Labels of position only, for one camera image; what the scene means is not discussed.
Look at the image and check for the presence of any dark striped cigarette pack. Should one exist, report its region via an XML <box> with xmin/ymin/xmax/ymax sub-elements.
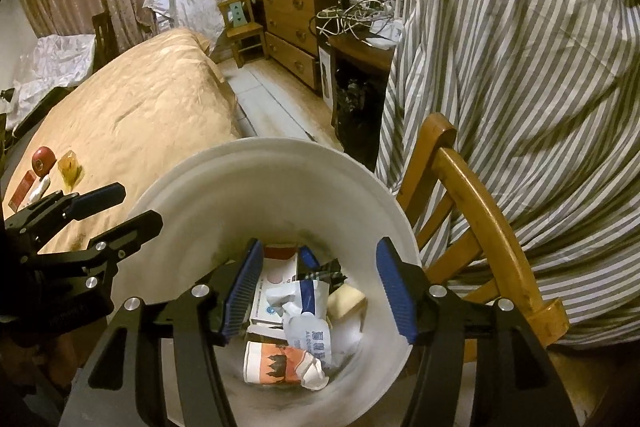
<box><xmin>295</xmin><ymin>259</ymin><xmax>346</xmax><ymax>293</ymax></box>

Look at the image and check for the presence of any blue bottle cap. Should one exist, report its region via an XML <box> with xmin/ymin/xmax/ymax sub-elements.
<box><xmin>297</xmin><ymin>245</ymin><xmax>320</xmax><ymax>271</ymax></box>

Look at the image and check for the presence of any white cloth roll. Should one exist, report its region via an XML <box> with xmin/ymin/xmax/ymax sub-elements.
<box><xmin>27</xmin><ymin>174</ymin><xmax>51</xmax><ymax>205</ymax></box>

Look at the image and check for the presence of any small wooden chair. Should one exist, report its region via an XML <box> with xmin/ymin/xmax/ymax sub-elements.
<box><xmin>217</xmin><ymin>0</ymin><xmax>269</xmax><ymax>68</ymax></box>

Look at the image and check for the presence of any yellow sponge block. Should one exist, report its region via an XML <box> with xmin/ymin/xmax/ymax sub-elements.
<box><xmin>326</xmin><ymin>284</ymin><xmax>367</xmax><ymax>323</ymax></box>

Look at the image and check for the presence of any orange white paper carton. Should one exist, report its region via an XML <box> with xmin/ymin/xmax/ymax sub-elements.
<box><xmin>243</xmin><ymin>341</ymin><xmax>330</xmax><ymax>391</ymax></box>

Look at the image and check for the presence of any tan bed cover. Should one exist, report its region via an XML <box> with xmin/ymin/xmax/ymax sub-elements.
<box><xmin>8</xmin><ymin>28</ymin><xmax>241</xmax><ymax>254</ymax></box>

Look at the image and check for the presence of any white blue paper packet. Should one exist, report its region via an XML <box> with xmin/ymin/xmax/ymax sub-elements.
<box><xmin>266</xmin><ymin>279</ymin><xmax>330</xmax><ymax>319</ymax></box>

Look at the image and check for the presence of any striped cloth cover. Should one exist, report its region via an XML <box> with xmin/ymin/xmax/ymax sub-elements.
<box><xmin>375</xmin><ymin>0</ymin><xmax>639</xmax><ymax>349</ymax></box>

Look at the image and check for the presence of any dark wooden side table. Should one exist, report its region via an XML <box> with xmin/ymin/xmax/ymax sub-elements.
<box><xmin>328</xmin><ymin>35</ymin><xmax>394</xmax><ymax>171</ymax></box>

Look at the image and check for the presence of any red apple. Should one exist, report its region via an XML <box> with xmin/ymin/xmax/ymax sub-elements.
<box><xmin>32</xmin><ymin>146</ymin><xmax>56</xmax><ymax>179</ymax></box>

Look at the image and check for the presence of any yellow plastic wrapped item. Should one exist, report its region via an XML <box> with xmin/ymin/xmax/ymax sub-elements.
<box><xmin>58</xmin><ymin>150</ymin><xmax>84</xmax><ymax>192</ymax></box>

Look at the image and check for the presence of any red flat box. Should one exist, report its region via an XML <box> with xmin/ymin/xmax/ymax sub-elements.
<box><xmin>9</xmin><ymin>170</ymin><xmax>37</xmax><ymax>212</ymax></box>

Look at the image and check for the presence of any white trash bucket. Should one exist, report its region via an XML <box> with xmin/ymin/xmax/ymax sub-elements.
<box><xmin>112</xmin><ymin>138</ymin><xmax>419</xmax><ymax>426</ymax></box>

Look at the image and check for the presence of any silver plastic sheet left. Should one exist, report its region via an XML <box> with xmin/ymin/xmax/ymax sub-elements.
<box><xmin>6</xmin><ymin>34</ymin><xmax>96</xmax><ymax>131</ymax></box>

